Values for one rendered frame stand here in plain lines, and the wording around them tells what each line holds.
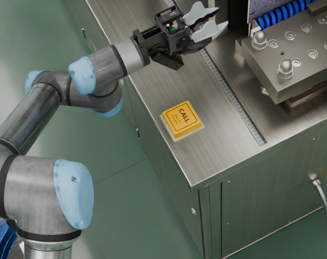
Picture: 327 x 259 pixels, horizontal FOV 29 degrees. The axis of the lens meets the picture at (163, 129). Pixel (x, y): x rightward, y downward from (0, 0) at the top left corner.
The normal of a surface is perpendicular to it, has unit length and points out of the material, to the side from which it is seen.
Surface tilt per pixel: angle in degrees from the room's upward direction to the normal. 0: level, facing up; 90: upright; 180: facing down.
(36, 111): 53
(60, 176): 8
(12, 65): 0
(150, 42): 89
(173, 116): 0
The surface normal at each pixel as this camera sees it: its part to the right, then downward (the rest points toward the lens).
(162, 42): 0.44, 0.77
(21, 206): -0.18, 0.40
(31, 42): -0.08, -0.44
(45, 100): 0.70, -0.55
